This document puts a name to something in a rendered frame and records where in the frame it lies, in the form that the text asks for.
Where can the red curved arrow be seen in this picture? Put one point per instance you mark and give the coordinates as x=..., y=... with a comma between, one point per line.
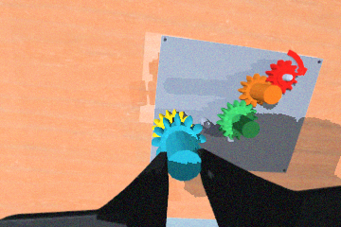
x=301, y=69

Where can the red gear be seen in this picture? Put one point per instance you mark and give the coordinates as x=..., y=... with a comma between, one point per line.
x=278, y=71

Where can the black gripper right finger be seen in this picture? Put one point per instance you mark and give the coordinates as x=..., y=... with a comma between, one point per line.
x=239, y=198

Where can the yellow gear with black stripe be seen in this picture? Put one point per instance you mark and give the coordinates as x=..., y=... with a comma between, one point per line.
x=170, y=117

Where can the teal gear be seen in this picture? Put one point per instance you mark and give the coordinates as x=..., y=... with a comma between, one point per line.
x=180, y=140

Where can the orange gear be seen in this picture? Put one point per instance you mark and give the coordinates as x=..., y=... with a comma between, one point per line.
x=257, y=90

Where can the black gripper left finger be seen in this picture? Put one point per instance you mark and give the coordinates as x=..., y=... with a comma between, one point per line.
x=142, y=203

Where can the green gear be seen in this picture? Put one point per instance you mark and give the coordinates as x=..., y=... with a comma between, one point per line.
x=238, y=119

